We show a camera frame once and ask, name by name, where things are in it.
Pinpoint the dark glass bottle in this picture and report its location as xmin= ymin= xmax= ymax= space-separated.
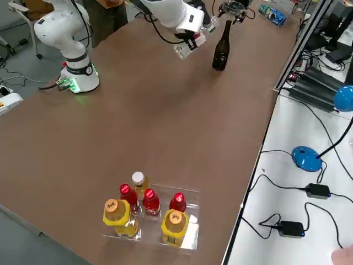
xmin=211 ymin=19 xmax=232 ymax=71

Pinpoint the black monitor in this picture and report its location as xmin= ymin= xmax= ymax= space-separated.
xmin=314 ymin=0 xmax=353 ymax=63

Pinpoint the white chair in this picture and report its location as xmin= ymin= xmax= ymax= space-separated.
xmin=7 ymin=2 xmax=45 ymax=59

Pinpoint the small yellow bottle white cap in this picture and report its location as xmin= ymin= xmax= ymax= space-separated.
xmin=131 ymin=171 xmax=151 ymax=199

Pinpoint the person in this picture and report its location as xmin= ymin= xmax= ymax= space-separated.
xmin=82 ymin=0 xmax=129 ymax=49

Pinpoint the black finned metal box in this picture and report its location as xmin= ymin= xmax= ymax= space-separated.
xmin=302 ymin=65 xmax=347 ymax=93
xmin=288 ymin=77 xmax=340 ymax=113

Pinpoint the black lamp cable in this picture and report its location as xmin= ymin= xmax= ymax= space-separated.
xmin=260 ymin=150 xmax=329 ymax=185

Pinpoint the aluminium frame post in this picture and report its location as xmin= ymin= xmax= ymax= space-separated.
xmin=272 ymin=0 xmax=336 ymax=93

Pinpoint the clear plastic drink bottle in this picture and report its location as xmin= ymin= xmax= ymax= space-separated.
xmin=173 ymin=15 xmax=219 ymax=61

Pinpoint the black adapter cable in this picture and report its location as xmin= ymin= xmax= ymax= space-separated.
xmin=240 ymin=174 xmax=308 ymax=211

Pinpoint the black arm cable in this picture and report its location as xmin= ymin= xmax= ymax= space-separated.
xmin=68 ymin=0 xmax=191 ymax=50

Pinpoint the blue cookie packet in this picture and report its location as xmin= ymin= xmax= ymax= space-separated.
xmin=268 ymin=7 xmax=287 ymax=27

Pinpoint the clear acrylic bottle shelf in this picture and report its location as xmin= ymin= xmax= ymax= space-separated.
xmin=101 ymin=182 xmax=200 ymax=251

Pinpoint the black power adapter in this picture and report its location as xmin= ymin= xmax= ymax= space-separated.
xmin=305 ymin=183 xmax=331 ymax=200
xmin=277 ymin=220 xmax=306 ymax=239

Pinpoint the blue desk lamp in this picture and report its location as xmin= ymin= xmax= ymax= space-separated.
xmin=291 ymin=84 xmax=353 ymax=173

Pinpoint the red drink bottle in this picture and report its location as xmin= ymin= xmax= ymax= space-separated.
xmin=119 ymin=183 xmax=139 ymax=213
xmin=168 ymin=192 xmax=188 ymax=213
xmin=142 ymin=188 xmax=162 ymax=218

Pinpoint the yellow drink bottle orange cap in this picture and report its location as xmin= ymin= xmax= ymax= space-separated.
xmin=160 ymin=208 xmax=190 ymax=247
xmin=102 ymin=198 xmax=140 ymax=239

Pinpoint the white cabinet yellow sticker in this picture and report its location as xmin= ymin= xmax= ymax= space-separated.
xmin=0 ymin=84 xmax=24 ymax=116

